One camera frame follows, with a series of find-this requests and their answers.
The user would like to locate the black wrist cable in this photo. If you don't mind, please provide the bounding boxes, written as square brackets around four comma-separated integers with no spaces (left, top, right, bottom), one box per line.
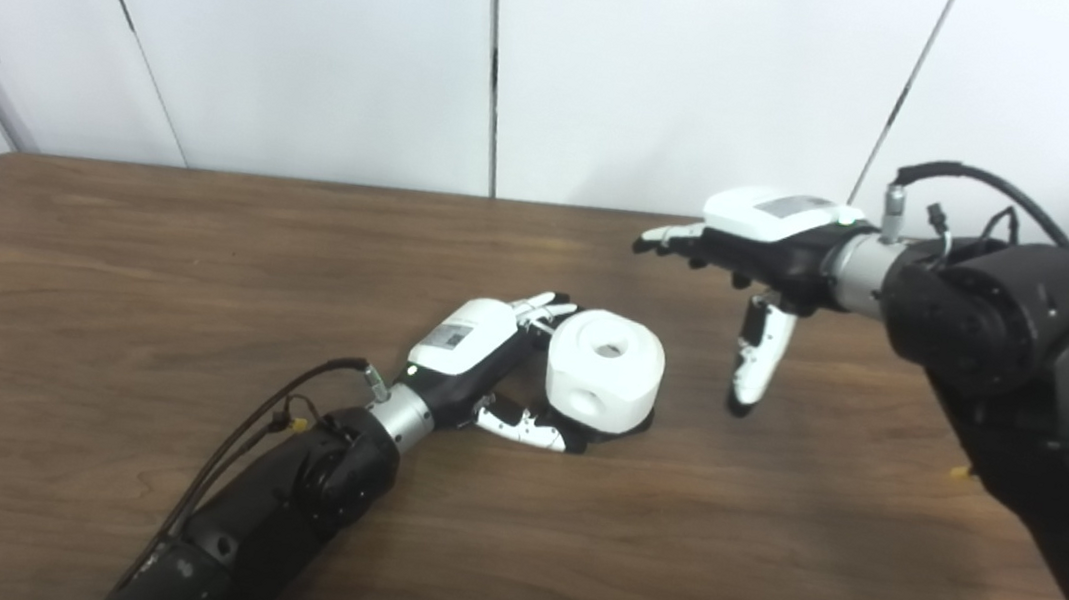
[109,333,392,600]
[878,154,1069,266]

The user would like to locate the thin wire with yellow plug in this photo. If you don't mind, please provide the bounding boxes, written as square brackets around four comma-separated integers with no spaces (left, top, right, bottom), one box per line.
[165,383,315,556]

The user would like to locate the round white piece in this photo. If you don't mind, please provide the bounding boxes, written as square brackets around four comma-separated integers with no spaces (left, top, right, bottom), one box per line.
[539,304,671,440]

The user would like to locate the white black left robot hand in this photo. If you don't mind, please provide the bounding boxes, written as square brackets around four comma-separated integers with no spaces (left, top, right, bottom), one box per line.
[389,275,606,456]

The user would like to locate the black flanged holder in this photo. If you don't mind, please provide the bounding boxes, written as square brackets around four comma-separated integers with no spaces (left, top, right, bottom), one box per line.
[569,398,656,445]

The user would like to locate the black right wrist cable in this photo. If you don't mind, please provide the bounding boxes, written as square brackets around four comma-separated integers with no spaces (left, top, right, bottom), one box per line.
[878,154,1069,266]

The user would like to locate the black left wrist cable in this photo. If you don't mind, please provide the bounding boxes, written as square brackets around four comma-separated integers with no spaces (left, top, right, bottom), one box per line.
[109,333,392,600]

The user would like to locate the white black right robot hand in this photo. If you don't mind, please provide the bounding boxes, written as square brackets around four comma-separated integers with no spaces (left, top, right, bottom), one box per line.
[614,173,869,429]

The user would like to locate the thin black looped wire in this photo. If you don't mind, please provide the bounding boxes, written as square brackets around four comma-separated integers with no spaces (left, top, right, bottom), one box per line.
[920,197,1025,267]

